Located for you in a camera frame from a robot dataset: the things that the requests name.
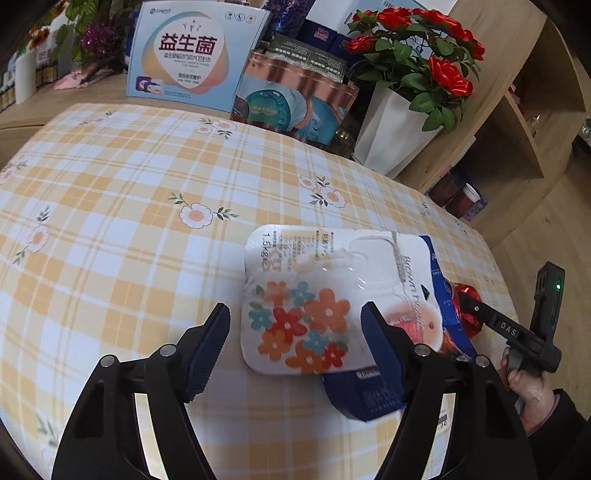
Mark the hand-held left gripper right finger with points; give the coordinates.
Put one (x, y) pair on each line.
(383, 350)

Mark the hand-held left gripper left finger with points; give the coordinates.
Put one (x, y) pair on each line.
(210, 350)

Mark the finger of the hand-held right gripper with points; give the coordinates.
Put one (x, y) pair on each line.
(478, 309)

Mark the red foil wrapper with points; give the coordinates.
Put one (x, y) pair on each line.
(466, 291)

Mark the blue cardboard box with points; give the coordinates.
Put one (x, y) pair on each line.
(364, 392)

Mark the white label card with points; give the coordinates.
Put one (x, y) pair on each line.
(443, 417)

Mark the white floral plastic package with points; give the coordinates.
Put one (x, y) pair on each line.
(314, 286)

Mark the person's right forearm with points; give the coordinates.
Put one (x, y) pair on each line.
(558, 438)

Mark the person's right hand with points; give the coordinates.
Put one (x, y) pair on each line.
(531, 387)

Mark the small blue box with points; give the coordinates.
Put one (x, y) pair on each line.
(480, 210)

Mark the dark drinking glass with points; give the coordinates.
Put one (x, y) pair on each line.
(448, 196)

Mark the red cup with white rim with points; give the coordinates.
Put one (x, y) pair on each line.
(472, 191)

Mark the yellow plaid floral tablecloth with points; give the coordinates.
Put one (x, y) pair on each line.
(115, 207)

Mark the white faceted vase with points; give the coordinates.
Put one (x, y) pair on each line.
(392, 134)

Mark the red rose bouquet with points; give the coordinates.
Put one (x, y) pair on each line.
(443, 74)

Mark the wooden shelf unit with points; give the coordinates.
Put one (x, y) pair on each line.
(565, 69)

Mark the copper striped package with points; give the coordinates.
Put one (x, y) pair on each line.
(295, 101)

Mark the light blue printed box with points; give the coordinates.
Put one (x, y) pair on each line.
(194, 69)

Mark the wooden cabinet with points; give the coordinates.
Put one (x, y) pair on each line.
(69, 104)

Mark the pink cloth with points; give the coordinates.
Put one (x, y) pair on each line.
(78, 79)

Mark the dark green box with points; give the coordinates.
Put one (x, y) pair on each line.
(300, 50)

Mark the white blue carton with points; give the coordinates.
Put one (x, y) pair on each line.
(134, 41)

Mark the navy box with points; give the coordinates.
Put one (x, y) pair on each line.
(318, 30)

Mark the purple artificial flower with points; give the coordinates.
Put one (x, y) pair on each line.
(99, 41)

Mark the row of small brown bottles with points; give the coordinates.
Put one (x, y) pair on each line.
(7, 92)

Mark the white ribbed vase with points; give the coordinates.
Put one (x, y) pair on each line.
(25, 78)

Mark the white printed box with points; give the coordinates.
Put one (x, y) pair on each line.
(46, 60)

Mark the dark blue patterned box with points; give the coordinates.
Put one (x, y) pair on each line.
(286, 9)

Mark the pink blossom arrangement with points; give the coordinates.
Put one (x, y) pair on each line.
(87, 9)

